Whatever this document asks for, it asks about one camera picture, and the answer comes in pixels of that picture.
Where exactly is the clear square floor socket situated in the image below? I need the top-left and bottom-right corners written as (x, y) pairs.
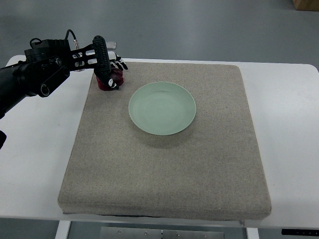
top-left (106, 41), bottom-right (117, 50)

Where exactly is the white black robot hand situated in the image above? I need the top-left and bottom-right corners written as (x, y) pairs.
top-left (74, 51), bottom-right (129, 91)

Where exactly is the white table leg right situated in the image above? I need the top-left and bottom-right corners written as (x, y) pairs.
top-left (246, 228), bottom-right (260, 239)

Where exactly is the light green plate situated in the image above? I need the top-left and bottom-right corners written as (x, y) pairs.
top-left (128, 82), bottom-right (196, 135)

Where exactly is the black table control panel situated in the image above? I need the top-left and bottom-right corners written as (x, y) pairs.
top-left (281, 229), bottom-right (319, 237)

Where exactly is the beige fabric cushion mat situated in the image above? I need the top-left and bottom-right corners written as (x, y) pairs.
top-left (58, 62), bottom-right (272, 221)

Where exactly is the dark red apple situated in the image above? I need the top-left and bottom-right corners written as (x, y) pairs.
top-left (96, 68), bottom-right (124, 91)

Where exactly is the white table leg left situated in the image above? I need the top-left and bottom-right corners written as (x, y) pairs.
top-left (55, 221), bottom-right (71, 239)

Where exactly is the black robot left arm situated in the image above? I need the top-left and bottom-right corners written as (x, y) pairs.
top-left (0, 35), bottom-right (111, 117)

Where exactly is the white table leg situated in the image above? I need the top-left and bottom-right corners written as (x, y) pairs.
top-left (246, 228), bottom-right (260, 239)
top-left (55, 221), bottom-right (71, 239)

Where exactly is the brown cardboard box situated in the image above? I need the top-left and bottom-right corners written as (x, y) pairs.
top-left (292, 0), bottom-right (319, 11)

